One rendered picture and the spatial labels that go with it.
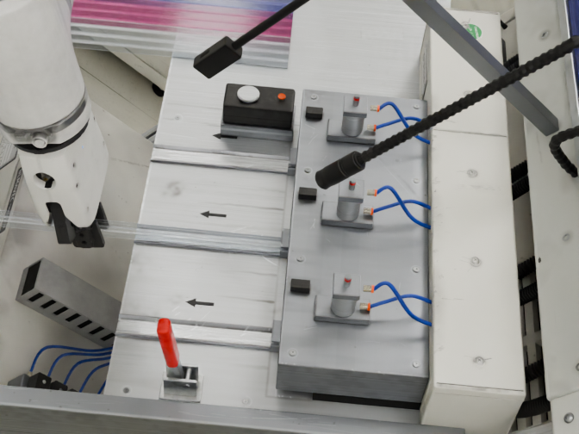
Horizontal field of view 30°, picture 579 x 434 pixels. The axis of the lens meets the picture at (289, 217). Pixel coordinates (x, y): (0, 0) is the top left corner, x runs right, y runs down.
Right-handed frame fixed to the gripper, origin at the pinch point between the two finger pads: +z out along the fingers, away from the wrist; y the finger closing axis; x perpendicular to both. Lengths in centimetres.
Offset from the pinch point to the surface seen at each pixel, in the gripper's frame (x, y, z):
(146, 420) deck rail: -9.1, -20.9, 1.6
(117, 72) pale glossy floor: 41, 126, 100
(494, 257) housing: -40.2, -4.6, -1.0
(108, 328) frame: 7.8, 10.1, 35.6
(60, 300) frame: 12.8, 10.4, 29.4
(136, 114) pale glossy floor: 36, 118, 107
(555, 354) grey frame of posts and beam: -44.6, -17.0, -4.3
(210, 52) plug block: -14.2, 7.2, -16.5
